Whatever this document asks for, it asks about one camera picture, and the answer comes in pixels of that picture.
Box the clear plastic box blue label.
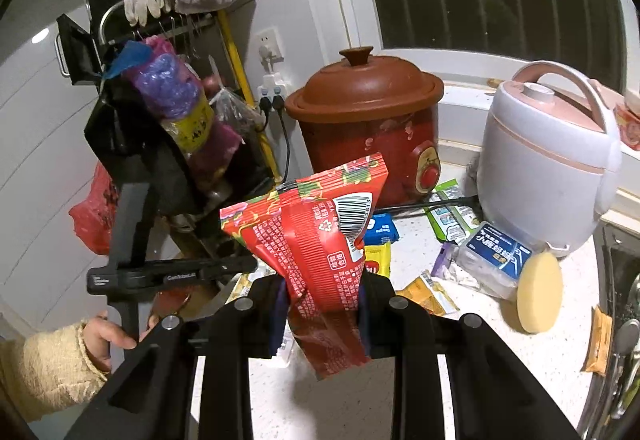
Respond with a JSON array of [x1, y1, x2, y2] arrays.
[[450, 221, 533, 298]]

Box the white wall socket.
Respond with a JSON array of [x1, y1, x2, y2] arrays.
[[255, 26, 283, 63]]

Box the red patterned cup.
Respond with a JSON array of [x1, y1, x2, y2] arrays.
[[615, 90, 640, 151]]

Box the purple wrapper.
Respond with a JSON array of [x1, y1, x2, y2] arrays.
[[431, 242, 453, 278]]

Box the person's left hand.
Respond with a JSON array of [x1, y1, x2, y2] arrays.
[[81, 314, 161, 375]]

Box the purple plastic bags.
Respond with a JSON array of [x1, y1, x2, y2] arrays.
[[122, 37, 243, 181]]

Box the metal spoon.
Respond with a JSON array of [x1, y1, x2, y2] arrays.
[[612, 317, 640, 358]]

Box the red snack bag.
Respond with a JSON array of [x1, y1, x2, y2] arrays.
[[220, 152, 391, 380]]

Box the black plastic bag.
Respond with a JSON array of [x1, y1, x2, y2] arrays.
[[84, 77, 273, 221]]

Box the white plug adapter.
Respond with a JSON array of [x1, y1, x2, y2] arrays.
[[256, 74, 288, 103]]

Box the red clay slow cooker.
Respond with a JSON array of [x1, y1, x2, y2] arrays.
[[285, 46, 445, 211]]

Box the steel sink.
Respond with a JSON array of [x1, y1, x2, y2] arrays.
[[580, 220, 640, 440]]

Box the clear plastic bag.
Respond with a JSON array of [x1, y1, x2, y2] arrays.
[[210, 87, 266, 136]]

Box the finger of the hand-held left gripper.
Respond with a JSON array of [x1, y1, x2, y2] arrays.
[[200, 254, 259, 286]]

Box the white glove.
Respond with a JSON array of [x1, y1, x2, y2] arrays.
[[122, 0, 176, 27]]

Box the yellow biscuit packet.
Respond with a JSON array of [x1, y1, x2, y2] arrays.
[[364, 242, 392, 277]]

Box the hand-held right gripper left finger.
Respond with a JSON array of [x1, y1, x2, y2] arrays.
[[65, 272, 291, 440]]

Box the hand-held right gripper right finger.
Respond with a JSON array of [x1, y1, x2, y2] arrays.
[[357, 272, 583, 440]]

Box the yellow broom handle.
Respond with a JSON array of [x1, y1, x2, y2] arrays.
[[192, 0, 281, 181]]

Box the small orange snack packet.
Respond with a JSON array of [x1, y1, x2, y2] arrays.
[[227, 271, 258, 303], [582, 306, 613, 376], [395, 270, 461, 316]]

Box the metal wall rack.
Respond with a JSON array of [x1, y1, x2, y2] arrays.
[[97, 0, 221, 71]]

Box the blue plastic bag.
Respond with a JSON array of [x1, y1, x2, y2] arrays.
[[102, 40, 153, 80]]

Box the person's left forearm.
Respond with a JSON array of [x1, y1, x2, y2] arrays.
[[0, 322, 111, 422]]

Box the clear packet with blue label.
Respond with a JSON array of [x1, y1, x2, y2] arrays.
[[364, 212, 401, 245]]

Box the white pink rice cooker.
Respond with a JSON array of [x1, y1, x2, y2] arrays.
[[476, 61, 623, 258]]

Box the green wet wipes packet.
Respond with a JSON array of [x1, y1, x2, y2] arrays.
[[424, 179, 483, 242]]

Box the black power cable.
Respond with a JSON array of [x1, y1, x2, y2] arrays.
[[260, 97, 294, 186]]

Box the red plastic bag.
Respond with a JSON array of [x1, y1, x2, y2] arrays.
[[69, 162, 121, 256]]

